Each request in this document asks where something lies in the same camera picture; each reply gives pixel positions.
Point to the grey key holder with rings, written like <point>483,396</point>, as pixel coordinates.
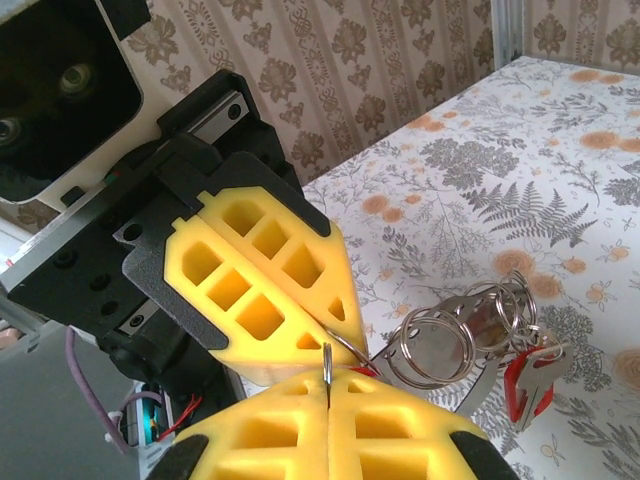
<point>465,312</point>

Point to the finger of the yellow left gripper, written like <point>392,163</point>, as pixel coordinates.
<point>240,300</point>
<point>280,240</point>

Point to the key with red tag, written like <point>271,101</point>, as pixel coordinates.
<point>520,380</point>

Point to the aluminium frame post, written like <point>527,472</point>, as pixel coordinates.
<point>507,30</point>

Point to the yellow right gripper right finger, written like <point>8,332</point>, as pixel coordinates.
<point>400,440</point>

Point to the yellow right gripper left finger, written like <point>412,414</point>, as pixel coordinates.
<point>260,440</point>

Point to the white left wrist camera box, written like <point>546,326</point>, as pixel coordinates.
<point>50,60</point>

